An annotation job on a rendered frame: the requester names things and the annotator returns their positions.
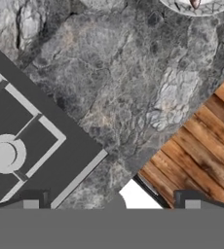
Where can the grey patterned plate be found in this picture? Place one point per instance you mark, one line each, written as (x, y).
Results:
(182, 8)

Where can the dark grey hob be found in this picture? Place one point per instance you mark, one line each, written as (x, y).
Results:
(36, 129)

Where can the white cupboard door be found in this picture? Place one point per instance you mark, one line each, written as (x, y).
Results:
(138, 197)

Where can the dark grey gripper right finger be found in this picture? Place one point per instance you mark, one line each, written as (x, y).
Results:
(188, 197)

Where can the brown fish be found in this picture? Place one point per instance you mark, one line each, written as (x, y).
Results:
(195, 3)

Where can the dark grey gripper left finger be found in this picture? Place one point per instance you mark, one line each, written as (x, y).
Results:
(36, 197)

